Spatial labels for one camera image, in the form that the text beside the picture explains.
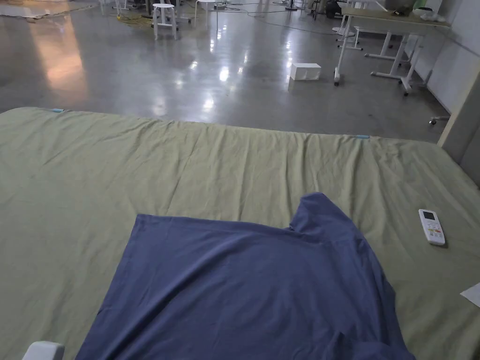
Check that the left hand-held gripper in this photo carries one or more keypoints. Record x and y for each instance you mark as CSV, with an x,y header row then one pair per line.
x,y
42,351

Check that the bed with pale green sheet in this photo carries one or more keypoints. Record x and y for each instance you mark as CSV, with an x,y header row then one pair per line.
x,y
112,180

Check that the dark blue shirt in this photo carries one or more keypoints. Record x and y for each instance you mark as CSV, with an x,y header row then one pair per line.
x,y
240,292

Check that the blue sheet clip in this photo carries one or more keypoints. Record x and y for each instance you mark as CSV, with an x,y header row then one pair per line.
x,y
59,111
362,137

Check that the white box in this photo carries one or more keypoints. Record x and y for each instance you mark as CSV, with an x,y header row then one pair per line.
x,y
304,72

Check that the white remote control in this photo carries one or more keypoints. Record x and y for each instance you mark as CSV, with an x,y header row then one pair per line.
x,y
432,227

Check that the white paper sheet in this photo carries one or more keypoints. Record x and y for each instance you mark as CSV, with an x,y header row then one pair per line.
x,y
473,293

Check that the white-legged desk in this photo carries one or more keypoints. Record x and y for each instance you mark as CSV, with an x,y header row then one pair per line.
x,y
390,33

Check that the padded grey headboard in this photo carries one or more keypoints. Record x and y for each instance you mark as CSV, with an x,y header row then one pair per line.
x,y
465,127

